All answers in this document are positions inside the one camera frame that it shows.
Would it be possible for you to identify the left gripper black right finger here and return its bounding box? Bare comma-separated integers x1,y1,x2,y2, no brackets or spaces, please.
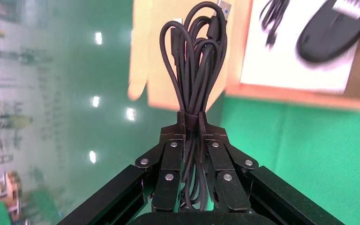
198,111,259,214

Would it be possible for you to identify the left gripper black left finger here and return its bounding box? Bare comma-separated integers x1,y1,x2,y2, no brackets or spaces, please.
135,112,187,213

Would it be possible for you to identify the black data cable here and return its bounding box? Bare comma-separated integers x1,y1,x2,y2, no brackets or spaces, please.
159,0,233,213

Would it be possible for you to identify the black wired computer mouse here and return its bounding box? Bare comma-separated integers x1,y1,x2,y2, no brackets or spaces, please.
259,0,360,65

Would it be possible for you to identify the open orange cardboard box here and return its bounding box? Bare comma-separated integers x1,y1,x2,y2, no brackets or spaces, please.
127,0,360,113

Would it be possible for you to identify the green table mat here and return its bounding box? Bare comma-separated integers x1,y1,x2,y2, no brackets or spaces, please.
208,91,360,225

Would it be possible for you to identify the white printed instruction sheet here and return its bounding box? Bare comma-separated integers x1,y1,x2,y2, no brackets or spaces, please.
240,0,360,94

